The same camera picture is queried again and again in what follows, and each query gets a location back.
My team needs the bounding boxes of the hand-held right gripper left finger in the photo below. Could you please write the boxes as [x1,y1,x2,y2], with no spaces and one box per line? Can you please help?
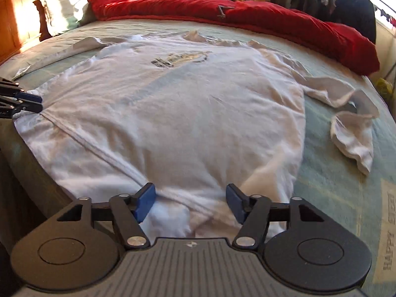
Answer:
[57,183,156,249]

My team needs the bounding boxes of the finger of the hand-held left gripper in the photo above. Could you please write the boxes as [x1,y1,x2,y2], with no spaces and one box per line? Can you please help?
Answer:
[0,79,43,103]
[0,100,43,120]

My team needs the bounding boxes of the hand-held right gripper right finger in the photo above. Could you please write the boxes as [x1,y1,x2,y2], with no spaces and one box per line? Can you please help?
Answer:
[226,183,322,249]

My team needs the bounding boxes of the white printed t-shirt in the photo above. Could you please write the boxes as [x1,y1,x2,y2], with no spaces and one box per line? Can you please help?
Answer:
[12,30,380,239]

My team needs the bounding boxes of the wooden headboard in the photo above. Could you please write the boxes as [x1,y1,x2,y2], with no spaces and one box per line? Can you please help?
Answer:
[0,0,113,64]

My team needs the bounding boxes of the pillow with pale towel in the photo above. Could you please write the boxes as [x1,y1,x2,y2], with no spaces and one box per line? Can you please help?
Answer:
[32,0,112,38]

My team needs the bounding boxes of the bed with green plaid blanket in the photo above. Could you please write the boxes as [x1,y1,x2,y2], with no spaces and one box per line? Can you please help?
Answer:
[0,19,396,297]

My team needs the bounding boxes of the red quilt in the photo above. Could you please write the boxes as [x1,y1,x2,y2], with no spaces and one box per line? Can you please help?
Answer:
[87,0,380,76]

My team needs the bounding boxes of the yellow bag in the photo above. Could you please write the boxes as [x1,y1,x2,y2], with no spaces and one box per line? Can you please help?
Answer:
[375,77,396,96]

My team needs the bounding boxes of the small socks on rack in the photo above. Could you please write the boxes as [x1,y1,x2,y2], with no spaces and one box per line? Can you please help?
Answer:
[376,6,396,25]

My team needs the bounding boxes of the metal crank handle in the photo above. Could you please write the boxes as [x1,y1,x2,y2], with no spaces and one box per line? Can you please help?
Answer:
[217,4,235,19]

